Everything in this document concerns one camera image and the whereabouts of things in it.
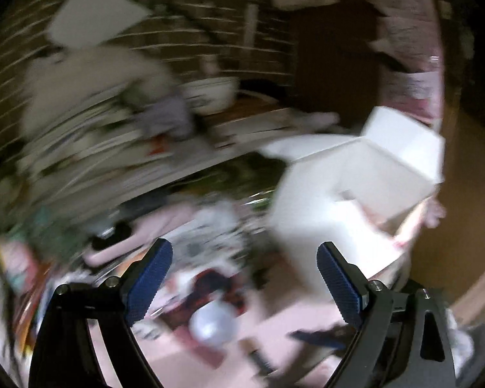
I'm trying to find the white cardboard box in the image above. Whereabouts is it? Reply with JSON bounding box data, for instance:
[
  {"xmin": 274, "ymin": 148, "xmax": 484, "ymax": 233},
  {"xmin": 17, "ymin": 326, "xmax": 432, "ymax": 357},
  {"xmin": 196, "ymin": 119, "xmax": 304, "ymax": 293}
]
[{"xmin": 263, "ymin": 105, "xmax": 447, "ymax": 292}]

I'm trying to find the stack of books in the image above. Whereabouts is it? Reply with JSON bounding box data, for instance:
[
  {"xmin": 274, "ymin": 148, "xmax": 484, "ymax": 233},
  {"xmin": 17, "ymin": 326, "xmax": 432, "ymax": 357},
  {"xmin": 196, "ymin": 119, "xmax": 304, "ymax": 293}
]
[{"xmin": 16, "ymin": 89, "xmax": 267, "ymax": 195}]

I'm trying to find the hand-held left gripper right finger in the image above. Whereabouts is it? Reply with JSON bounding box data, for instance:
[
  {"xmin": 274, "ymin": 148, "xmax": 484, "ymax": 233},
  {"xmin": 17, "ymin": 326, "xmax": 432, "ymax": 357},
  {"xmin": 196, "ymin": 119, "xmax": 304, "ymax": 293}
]
[{"xmin": 316, "ymin": 241, "xmax": 457, "ymax": 388}]

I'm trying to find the panda print bowl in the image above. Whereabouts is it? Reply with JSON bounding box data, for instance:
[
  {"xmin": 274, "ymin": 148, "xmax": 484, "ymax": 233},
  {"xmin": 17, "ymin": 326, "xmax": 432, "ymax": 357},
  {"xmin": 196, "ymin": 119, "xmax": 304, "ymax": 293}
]
[{"xmin": 182, "ymin": 77, "xmax": 240, "ymax": 114}]

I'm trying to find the white paper sheet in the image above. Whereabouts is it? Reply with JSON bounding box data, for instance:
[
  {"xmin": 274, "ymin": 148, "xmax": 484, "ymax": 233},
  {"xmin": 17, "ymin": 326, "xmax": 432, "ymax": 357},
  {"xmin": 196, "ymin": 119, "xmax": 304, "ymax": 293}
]
[{"xmin": 46, "ymin": 0, "xmax": 152, "ymax": 49}]

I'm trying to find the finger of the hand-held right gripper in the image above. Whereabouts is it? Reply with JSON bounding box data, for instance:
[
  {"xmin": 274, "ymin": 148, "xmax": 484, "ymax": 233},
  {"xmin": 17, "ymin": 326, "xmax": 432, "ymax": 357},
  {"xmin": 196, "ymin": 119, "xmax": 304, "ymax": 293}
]
[{"xmin": 289, "ymin": 327, "xmax": 348, "ymax": 352}]

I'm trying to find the pink printed table mat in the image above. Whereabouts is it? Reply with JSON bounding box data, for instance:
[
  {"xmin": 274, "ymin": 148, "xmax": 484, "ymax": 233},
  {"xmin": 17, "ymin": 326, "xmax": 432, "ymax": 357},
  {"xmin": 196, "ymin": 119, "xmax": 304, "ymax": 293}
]
[{"xmin": 85, "ymin": 202, "xmax": 389, "ymax": 388}]

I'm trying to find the purple cloth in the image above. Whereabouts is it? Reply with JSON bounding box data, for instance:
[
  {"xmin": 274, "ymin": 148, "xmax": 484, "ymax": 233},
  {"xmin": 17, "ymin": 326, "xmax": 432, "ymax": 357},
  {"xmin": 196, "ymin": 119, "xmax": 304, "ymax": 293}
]
[{"xmin": 135, "ymin": 97, "xmax": 195, "ymax": 140}]

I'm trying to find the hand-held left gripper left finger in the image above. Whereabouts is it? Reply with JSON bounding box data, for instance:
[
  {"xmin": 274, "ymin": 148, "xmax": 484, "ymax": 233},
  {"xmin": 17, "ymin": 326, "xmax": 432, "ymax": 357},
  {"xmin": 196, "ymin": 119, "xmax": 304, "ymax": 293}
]
[{"xmin": 28, "ymin": 238, "xmax": 174, "ymax": 388}]

